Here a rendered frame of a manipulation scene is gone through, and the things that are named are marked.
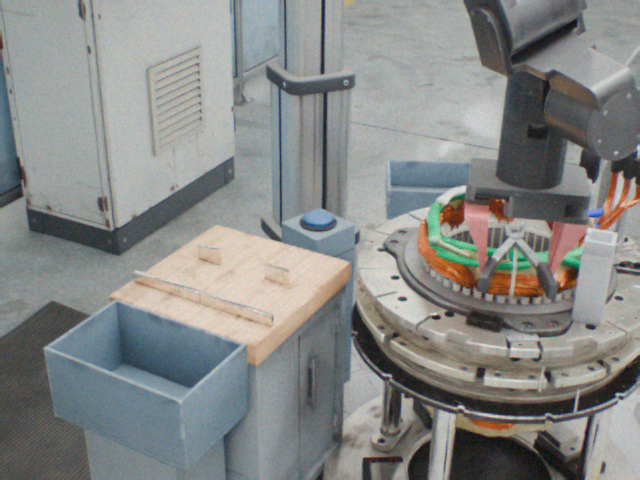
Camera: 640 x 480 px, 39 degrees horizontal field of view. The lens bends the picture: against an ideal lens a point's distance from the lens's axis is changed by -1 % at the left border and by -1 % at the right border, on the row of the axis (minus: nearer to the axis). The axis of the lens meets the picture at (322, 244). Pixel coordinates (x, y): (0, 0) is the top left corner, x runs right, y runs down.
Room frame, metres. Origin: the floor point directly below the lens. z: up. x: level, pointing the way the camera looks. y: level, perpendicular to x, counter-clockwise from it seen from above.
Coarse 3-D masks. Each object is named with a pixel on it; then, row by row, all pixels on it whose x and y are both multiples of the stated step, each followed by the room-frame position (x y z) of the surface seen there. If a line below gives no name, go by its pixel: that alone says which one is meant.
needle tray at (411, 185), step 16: (400, 160) 1.22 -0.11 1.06; (400, 176) 1.22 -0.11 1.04; (416, 176) 1.22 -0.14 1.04; (432, 176) 1.22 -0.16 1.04; (448, 176) 1.22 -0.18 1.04; (464, 176) 1.22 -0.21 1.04; (400, 192) 1.12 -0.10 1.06; (416, 192) 1.12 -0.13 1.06; (432, 192) 1.11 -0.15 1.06; (400, 208) 1.12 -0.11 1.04; (416, 208) 1.12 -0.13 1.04
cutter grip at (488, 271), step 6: (492, 258) 0.72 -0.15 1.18; (486, 264) 0.71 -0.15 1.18; (492, 264) 0.71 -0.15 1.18; (486, 270) 0.70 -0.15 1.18; (492, 270) 0.71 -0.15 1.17; (480, 276) 0.69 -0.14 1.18; (486, 276) 0.69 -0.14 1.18; (492, 276) 0.71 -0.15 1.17; (480, 282) 0.69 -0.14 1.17; (486, 282) 0.69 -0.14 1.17; (480, 288) 0.69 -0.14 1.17; (486, 288) 0.69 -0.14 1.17
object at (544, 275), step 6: (540, 264) 0.71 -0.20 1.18; (546, 264) 0.71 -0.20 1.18; (540, 270) 0.71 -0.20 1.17; (546, 270) 0.70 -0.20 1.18; (540, 276) 0.71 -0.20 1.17; (546, 276) 0.69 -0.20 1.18; (552, 276) 0.69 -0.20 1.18; (540, 282) 0.70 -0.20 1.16; (546, 282) 0.69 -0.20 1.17; (552, 282) 0.68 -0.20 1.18; (546, 288) 0.69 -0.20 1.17; (552, 288) 0.68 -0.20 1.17; (546, 294) 0.69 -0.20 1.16; (552, 294) 0.68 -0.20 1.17
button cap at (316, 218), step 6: (312, 210) 1.09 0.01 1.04; (318, 210) 1.09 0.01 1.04; (306, 216) 1.08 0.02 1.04; (312, 216) 1.08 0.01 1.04; (318, 216) 1.08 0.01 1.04; (324, 216) 1.08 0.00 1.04; (330, 216) 1.08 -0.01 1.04; (306, 222) 1.07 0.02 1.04; (312, 222) 1.06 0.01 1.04; (318, 222) 1.06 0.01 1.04; (324, 222) 1.06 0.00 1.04; (330, 222) 1.07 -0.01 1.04
